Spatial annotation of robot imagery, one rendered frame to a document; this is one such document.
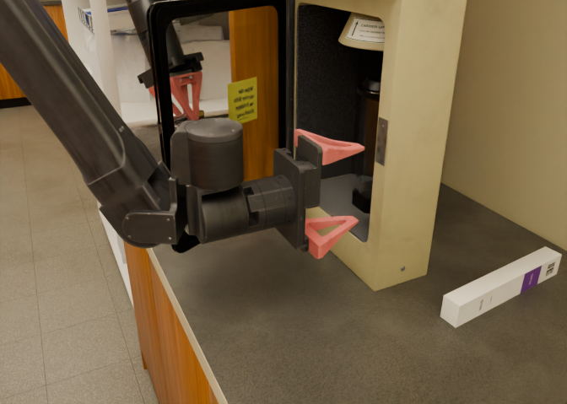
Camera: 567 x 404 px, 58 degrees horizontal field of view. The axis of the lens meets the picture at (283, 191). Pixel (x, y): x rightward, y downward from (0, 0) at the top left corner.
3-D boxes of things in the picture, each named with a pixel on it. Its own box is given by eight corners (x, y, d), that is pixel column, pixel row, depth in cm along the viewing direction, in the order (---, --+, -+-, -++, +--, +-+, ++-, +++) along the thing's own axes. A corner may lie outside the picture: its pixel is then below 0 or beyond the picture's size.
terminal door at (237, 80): (285, 193, 108) (286, -12, 90) (175, 257, 86) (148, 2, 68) (283, 192, 108) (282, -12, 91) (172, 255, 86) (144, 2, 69)
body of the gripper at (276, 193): (315, 165, 54) (251, 177, 51) (311, 247, 59) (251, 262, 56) (288, 145, 60) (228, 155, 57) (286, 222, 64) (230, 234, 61)
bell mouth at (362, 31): (402, 30, 95) (405, -2, 93) (472, 45, 81) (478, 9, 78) (318, 37, 88) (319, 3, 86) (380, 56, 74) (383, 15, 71)
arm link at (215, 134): (149, 204, 61) (123, 242, 53) (138, 110, 56) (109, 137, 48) (250, 208, 60) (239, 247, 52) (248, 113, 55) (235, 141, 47)
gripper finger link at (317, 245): (375, 194, 60) (304, 210, 56) (369, 247, 63) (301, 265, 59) (343, 173, 65) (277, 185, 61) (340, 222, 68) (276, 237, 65)
